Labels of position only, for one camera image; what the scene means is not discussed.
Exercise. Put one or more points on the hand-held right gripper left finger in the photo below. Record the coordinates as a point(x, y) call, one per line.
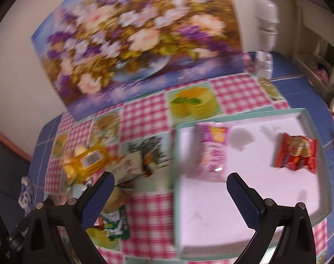
point(101, 195)

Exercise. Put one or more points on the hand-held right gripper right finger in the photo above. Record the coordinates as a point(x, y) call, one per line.
point(241, 198)

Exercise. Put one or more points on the orange snack packet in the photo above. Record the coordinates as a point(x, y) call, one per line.
point(117, 198)

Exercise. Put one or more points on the green white snack packet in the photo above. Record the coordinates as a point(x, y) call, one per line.
point(114, 224)

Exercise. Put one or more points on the tan snack packet with writing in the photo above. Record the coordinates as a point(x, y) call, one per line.
point(125, 166)

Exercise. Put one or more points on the white tray with teal rim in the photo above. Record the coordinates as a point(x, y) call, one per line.
point(252, 156)

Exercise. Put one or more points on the pink snack packet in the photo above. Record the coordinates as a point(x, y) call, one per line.
point(213, 154)

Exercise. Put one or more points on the red snack packet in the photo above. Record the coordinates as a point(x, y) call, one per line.
point(296, 154)

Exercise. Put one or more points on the yellow snack packet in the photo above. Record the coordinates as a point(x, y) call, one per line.
point(91, 158)

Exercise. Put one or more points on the small yellow red packet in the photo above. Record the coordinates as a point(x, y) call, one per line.
point(69, 172)

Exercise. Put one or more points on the blue white patterned cloth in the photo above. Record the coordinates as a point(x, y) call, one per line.
point(25, 195)

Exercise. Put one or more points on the pink checked tablecloth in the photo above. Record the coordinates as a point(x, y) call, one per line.
point(145, 115)

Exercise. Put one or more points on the small white box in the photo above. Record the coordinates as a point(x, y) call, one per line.
point(263, 66)

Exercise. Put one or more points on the pink cloth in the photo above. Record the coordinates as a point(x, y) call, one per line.
point(321, 74)

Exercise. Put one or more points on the floral painting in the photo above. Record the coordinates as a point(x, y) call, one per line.
point(134, 46)

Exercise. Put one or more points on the white shelf unit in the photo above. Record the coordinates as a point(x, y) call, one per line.
point(303, 33)

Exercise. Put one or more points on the white plastic bottle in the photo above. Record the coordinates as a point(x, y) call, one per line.
point(266, 19)

